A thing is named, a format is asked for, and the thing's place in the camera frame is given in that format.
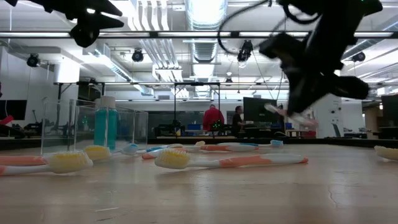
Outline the long ceiling light rail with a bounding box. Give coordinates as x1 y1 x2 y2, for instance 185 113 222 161
0 30 398 39

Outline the black ceiling spotlight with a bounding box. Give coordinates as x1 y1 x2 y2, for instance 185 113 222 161
26 54 41 68
131 49 145 63
352 51 367 63
236 40 254 63

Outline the white pillar machine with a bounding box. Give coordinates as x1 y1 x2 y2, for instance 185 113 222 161
312 93 345 139

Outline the silver ceiling duct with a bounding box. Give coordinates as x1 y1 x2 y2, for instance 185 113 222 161
185 0 228 63

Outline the black monitor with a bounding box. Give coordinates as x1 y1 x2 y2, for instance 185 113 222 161
381 94 398 140
243 96 278 124
0 100 28 121

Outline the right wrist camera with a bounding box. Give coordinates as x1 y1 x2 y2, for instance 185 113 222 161
259 32 300 60

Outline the black aluminium table frame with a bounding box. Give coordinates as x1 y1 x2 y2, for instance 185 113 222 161
0 136 398 149

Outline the blue and white toothbrush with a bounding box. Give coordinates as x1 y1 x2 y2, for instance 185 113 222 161
121 142 177 156
217 139 285 149

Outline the person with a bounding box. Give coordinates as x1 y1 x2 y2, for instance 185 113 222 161
202 104 225 138
231 105 249 138

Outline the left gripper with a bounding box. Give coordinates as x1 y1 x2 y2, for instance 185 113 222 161
30 0 125 49

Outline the clear acrylic organizer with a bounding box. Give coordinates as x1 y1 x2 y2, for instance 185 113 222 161
40 96 149 156

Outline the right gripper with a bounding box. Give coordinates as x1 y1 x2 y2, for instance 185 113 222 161
280 18 371 116

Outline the small blue mouthwash bottle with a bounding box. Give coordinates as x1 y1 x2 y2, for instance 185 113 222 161
93 98 108 147
101 95 119 151

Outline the black background rig frame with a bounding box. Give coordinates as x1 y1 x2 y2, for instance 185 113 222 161
173 82 221 138

